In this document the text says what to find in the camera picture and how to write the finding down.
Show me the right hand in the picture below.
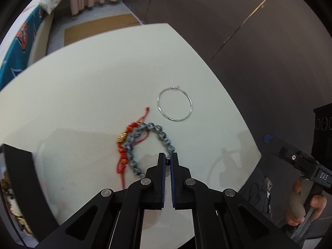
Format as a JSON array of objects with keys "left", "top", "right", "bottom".
[{"left": 285, "top": 178, "right": 328, "bottom": 227}]

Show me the teal patterned bed sheet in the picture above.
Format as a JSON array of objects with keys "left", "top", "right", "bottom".
[{"left": 1, "top": 5, "right": 46, "bottom": 89}]

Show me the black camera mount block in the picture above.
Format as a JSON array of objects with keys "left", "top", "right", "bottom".
[{"left": 311, "top": 104, "right": 332, "bottom": 170}]

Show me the red string bracelet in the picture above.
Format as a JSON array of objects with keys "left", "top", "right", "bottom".
[{"left": 115, "top": 106, "right": 151, "bottom": 188}]

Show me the dark grey bead bracelet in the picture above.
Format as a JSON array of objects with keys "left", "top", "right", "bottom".
[{"left": 121, "top": 121, "right": 177, "bottom": 179}]

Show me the flattened cardboard sheet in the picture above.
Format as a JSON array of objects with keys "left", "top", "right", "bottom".
[{"left": 63, "top": 13, "right": 141, "bottom": 46}]

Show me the thin silver bangle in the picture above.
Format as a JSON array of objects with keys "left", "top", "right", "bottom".
[{"left": 156, "top": 86, "right": 193, "bottom": 122}]

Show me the brown rudraksha bead bracelet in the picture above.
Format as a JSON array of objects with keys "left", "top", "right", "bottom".
[{"left": 0, "top": 177, "right": 33, "bottom": 237}]

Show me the black jewelry box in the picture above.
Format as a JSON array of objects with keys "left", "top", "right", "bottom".
[{"left": 1, "top": 144, "right": 59, "bottom": 242}]

